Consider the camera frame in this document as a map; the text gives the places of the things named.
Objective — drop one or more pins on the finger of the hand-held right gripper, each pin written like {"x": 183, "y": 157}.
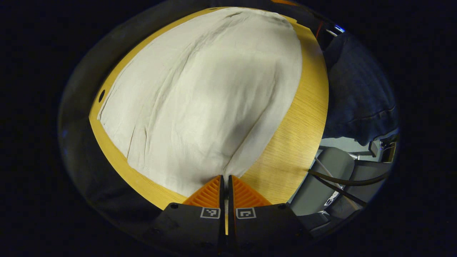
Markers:
{"x": 284, "y": 2}

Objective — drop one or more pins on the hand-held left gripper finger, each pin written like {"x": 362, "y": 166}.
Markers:
{"x": 221, "y": 196}
{"x": 230, "y": 196}

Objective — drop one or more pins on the white jeans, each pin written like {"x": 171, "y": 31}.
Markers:
{"x": 200, "y": 100}

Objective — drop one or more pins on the person's dark blue top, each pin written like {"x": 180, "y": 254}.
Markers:
{"x": 357, "y": 92}

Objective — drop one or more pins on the grey chair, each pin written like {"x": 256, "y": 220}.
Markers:
{"x": 321, "y": 185}

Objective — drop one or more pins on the black round table grommet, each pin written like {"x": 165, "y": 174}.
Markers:
{"x": 101, "y": 95}

